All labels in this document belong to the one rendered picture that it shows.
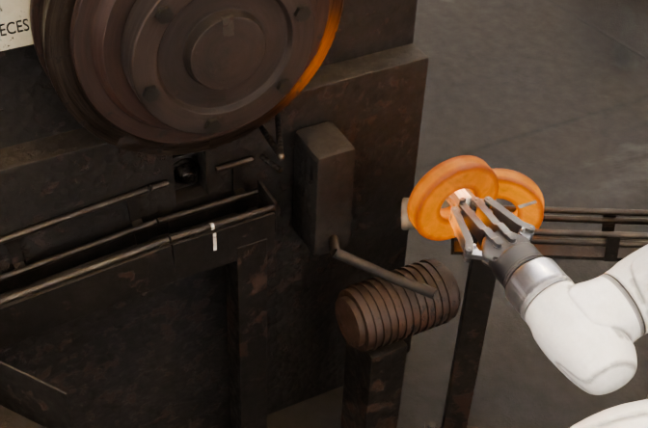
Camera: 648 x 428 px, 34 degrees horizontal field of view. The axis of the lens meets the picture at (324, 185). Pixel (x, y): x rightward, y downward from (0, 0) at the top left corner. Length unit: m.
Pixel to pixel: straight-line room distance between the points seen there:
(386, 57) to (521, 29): 1.90
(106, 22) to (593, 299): 0.77
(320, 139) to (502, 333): 0.97
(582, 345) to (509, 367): 1.12
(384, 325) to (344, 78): 0.46
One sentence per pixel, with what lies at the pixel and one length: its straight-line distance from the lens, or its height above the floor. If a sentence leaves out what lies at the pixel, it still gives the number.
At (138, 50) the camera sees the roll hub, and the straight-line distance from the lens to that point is 1.44.
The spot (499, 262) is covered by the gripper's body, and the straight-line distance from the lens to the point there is 1.58.
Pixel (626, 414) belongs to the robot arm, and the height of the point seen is 1.22.
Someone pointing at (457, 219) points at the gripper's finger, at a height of 0.85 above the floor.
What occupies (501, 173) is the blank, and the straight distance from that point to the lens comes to 1.85.
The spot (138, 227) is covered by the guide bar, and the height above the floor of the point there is 0.70.
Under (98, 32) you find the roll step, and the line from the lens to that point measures 1.48.
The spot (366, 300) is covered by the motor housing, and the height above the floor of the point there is 0.53.
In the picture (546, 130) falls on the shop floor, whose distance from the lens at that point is 3.32.
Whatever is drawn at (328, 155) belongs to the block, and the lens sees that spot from 1.82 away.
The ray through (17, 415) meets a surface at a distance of 1.71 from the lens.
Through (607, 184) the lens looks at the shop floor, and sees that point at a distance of 3.16.
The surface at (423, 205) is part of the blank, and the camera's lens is 1.66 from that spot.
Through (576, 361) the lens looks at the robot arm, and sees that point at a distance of 1.47.
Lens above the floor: 1.92
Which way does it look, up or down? 40 degrees down
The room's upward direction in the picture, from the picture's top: 3 degrees clockwise
